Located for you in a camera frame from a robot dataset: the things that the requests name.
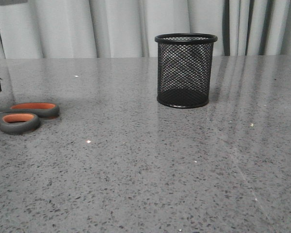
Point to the black mesh pen bucket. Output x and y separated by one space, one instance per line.
184 69

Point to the grey pleated curtain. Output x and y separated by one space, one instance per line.
127 28

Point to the grey and orange scissors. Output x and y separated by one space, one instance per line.
24 117

